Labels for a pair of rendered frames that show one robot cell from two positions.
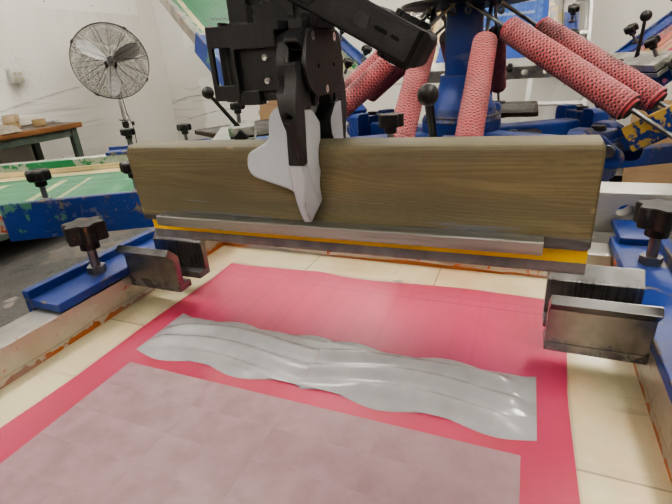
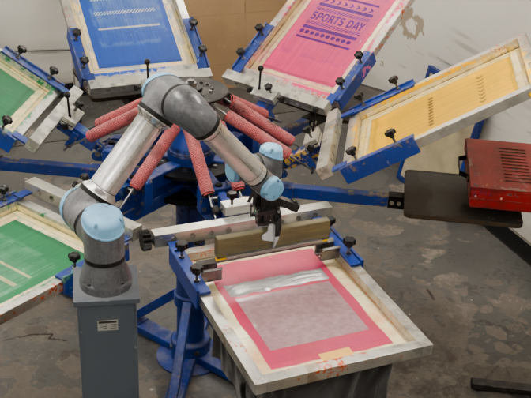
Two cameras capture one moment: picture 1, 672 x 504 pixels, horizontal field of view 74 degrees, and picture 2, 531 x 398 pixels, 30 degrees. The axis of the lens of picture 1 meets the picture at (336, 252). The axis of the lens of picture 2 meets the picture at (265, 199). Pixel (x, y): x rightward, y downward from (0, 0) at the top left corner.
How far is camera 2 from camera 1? 308 cm
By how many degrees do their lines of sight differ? 42
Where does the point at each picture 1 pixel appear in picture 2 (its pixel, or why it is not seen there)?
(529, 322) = (309, 256)
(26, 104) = not seen: outside the picture
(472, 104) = not seen: hidden behind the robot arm
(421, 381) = (303, 276)
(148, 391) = (252, 300)
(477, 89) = not seen: hidden behind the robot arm
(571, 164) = (325, 224)
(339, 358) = (281, 279)
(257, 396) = (275, 291)
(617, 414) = (337, 268)
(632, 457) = (343, 274)
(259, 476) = (295, 300)
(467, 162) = (307, 227)
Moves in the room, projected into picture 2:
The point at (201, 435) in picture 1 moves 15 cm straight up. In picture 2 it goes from (276, 300) to (278, 261)
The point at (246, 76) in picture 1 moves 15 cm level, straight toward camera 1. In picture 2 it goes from (265, 219) to (303, 234)
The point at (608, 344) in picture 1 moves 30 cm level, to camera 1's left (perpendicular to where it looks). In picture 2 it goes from (332, 256) to (273, 287)
